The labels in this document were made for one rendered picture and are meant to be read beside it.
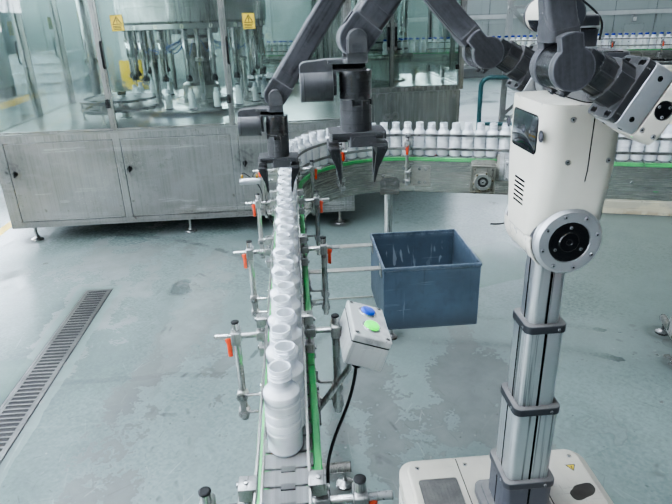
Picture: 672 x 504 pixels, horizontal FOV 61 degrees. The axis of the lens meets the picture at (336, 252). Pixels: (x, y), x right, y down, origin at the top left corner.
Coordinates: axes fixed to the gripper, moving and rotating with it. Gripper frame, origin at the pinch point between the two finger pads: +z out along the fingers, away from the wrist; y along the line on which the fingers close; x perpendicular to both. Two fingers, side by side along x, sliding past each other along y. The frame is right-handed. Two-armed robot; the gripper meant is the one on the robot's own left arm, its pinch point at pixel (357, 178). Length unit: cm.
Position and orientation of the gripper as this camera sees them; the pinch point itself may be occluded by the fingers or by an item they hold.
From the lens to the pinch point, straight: 108.1
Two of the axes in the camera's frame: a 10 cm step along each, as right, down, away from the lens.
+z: 0.3, 9.2, 3.9
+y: 10.0, -0.6, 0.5
